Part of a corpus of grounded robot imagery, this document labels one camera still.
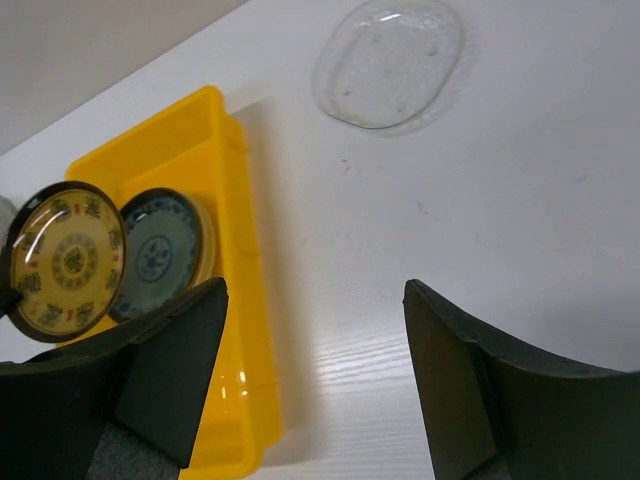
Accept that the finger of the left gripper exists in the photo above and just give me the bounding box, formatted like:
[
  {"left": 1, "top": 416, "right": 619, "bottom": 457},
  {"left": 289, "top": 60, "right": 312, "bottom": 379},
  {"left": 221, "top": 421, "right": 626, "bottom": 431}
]
[{"left": 0, "top": 287, "right": 23, "bottom": 317}]

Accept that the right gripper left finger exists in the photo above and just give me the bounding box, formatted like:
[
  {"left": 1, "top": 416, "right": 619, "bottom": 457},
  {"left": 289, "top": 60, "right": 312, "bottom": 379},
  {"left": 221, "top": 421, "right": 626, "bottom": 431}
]
[{"left": 1, "top": 278, "right": 229, "bottom": 479}]

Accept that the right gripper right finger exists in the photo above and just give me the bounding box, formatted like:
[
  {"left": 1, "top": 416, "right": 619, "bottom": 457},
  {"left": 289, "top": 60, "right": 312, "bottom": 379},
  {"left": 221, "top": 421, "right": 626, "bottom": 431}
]
[{"left": 403, "top": 280, "right": 639, "bottom": 479}]

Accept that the teal green plate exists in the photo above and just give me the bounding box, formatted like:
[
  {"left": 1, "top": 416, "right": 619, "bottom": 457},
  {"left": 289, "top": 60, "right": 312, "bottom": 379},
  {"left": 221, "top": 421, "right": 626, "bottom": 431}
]
[{"left": 109, "top": 188, "right": 202, "bottom": 323}]

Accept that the clear glass plate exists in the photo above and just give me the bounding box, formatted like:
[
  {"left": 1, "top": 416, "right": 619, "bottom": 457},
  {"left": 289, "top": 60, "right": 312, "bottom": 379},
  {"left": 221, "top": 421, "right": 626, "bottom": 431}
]
[{"left": 312, "top": 1, "right": 466, "bottom": 131}]

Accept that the yellow plastic bin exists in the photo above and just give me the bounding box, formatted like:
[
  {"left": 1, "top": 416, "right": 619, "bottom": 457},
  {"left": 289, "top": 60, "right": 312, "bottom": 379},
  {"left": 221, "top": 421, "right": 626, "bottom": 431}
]
[{"left": 65, "top": 86, "right": 283, "bottom": 479}]

